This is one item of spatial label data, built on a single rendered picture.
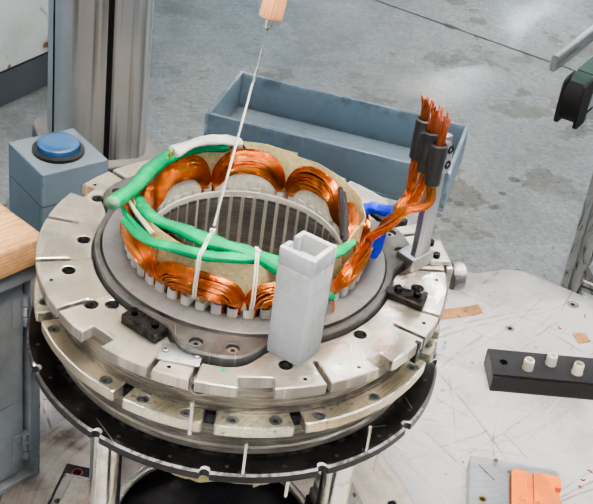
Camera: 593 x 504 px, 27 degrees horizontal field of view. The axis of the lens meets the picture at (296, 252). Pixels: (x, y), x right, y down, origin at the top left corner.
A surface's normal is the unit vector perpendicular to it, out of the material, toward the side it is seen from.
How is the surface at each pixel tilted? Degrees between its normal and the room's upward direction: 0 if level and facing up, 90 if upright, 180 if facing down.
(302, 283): 90
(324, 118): 90
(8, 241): 0
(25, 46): 90
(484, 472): 0
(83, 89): 90
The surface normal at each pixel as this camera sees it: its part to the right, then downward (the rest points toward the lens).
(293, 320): -0.56, 0.40
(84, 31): 0.34, 0.55
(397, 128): -0.28, 0.50
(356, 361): 0.12, -0.83
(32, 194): -0.79, 0.26
